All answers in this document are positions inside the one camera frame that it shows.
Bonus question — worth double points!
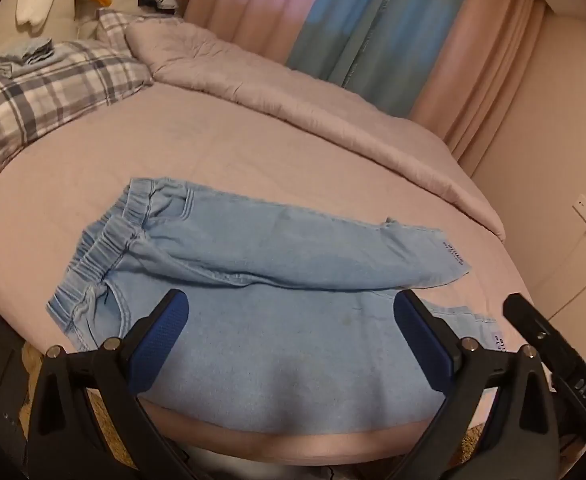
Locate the large plaid pillow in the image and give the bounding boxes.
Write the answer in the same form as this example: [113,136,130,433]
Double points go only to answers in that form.
[0,40,154,206]

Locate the brown shaggy rug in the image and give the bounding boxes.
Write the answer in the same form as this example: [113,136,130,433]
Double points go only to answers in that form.
[20,345,489,480]

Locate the pink quilt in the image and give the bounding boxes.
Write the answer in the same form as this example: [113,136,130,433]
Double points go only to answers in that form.
[125,22,506,243]

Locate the white cable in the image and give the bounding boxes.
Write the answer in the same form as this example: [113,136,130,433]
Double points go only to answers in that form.
[548,225,586,320]

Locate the bed with pink sheet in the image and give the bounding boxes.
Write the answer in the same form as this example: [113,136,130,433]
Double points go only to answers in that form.
[0,77,524,466]

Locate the pink and blue curtain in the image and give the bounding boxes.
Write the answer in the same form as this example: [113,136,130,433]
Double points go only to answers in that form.
[183,0,549,181]

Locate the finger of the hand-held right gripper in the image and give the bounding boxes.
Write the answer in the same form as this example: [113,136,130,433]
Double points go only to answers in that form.
[503,293,586,411]

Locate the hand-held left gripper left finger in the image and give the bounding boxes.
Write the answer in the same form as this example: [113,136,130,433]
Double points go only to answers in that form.
[25,289,194,480]

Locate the small plaid pillow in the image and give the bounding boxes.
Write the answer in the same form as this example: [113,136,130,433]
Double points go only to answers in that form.
[93,7,146,56]

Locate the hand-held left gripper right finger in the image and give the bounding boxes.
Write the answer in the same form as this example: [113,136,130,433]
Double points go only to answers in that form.
[393,290,569,480]

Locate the light blue denim pants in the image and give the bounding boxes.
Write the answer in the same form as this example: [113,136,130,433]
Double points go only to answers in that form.
[48,176,509,436]

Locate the folded light blue cloth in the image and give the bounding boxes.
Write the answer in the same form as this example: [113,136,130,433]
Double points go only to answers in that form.
[0,37,56,78]

